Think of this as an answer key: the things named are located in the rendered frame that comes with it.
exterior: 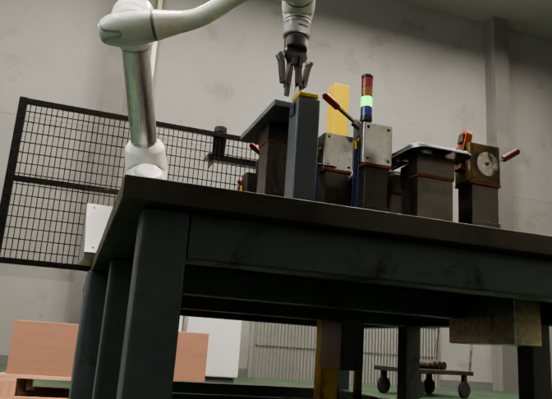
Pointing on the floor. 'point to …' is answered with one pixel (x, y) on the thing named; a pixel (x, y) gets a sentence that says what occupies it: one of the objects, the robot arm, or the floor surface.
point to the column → (89, 336)
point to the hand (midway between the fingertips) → (292, 97)
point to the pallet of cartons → (66, 342)
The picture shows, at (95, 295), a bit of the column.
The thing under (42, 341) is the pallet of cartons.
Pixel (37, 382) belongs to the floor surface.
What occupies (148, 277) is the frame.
